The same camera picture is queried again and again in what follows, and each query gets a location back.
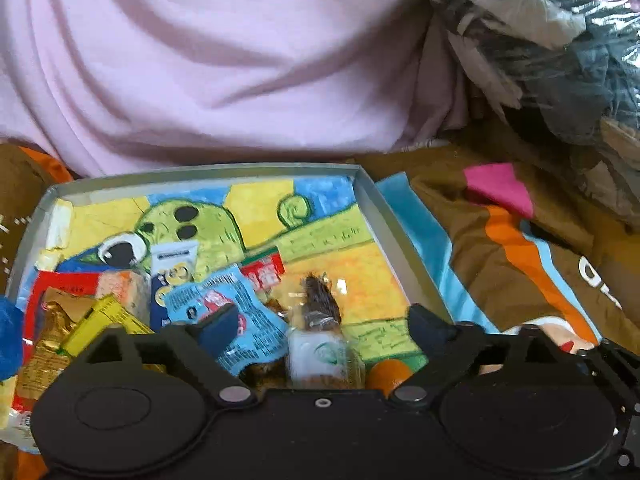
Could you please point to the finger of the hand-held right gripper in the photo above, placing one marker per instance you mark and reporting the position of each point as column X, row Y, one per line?
column 612, row 370

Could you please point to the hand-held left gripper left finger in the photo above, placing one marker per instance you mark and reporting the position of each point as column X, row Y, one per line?
column 217, row 325

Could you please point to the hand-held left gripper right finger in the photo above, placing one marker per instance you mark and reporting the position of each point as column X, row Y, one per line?
column 430, row 325

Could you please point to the light blue snack packet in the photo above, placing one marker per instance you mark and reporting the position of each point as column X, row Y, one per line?
column 260, row 320

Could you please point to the tangerine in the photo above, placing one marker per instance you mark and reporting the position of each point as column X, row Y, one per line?
column 390, row 377

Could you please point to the red and green snack packet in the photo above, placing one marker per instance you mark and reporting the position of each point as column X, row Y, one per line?
column 262, row 272

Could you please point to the dark blue stick packet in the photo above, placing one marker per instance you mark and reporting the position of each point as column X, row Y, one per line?
column 172, row 270

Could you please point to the grey cardboard tray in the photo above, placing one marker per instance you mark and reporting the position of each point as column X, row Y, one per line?
column 380, row 230

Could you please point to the round cookie packet green label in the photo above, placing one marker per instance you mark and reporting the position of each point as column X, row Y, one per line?
column 320, row 357

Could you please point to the yellow biscuit packet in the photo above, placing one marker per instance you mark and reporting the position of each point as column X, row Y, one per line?
column 107, row 317

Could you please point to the gold foil snack packet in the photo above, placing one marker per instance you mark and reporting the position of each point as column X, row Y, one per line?
column 45, row 350

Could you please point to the colourful printed blanket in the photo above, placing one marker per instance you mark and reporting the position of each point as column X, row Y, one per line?
column 500, row 270

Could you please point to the green cartoon drawing sheet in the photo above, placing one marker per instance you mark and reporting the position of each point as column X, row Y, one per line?
column 320, row 225

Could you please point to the cream paper scrap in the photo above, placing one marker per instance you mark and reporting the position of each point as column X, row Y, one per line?
column 47, row 260

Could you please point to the white paper scrap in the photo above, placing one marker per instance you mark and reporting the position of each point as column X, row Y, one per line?
column 60, row 225

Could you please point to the brown patterned blanket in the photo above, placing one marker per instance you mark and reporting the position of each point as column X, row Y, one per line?
column 20, row 200

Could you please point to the pink cloth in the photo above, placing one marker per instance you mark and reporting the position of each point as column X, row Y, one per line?
column 225, row 60

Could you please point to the clear plastic bag of clothes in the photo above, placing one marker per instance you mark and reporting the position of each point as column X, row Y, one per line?
column 550, row 50

